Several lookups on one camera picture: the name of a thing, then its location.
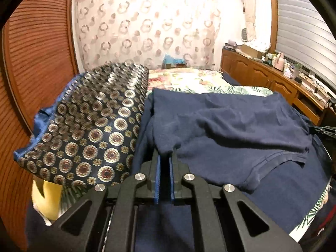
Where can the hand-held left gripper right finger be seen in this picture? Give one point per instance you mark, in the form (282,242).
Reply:
(172,181)

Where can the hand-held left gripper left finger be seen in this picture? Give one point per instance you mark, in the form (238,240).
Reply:
(157,178)

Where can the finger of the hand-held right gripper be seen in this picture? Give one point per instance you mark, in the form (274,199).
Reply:
(323,130)

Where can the navy printed T-shirt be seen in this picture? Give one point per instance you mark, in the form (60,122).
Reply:
(223,126)

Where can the dark circle-patterned cloth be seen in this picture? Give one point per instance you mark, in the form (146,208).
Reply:
(92,126)

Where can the tissue box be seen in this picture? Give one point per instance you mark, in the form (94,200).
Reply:
(288,72)

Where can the palm leaf blanket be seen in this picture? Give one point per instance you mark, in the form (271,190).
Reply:
(262,91)

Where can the pink thermos bottle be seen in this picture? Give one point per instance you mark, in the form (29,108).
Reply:
(279,63)

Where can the wooden sideboard cabinet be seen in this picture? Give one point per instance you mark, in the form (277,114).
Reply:
(257,71)

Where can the cluster of cosmetic bottles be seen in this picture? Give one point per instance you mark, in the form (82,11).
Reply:
(269,58)

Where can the floral bedsheet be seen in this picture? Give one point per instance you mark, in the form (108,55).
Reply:
(183,78)

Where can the navy bedsheet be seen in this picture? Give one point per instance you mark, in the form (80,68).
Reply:
(231,80)

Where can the white floral cloth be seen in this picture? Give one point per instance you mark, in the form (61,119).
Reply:
(260,45)

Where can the grey window blind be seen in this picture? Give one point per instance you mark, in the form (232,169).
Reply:
(302,26)

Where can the open cardboard box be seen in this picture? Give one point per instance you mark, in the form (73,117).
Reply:
(249,50)

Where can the yellow pillow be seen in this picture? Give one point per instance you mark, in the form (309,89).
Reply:
(50,199)

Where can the blue plastic bag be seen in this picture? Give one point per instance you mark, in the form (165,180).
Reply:
(170,59)

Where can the small desk fan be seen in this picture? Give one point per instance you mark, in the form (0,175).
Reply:
(244,34)

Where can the beige floral side curtain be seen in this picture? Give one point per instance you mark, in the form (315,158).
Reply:
(249,10)

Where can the sheer circle-patterned curtain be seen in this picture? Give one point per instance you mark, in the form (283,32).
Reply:
(147,31)

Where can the wooden slatted wardrobe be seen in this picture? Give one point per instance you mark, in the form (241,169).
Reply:
(39,57)

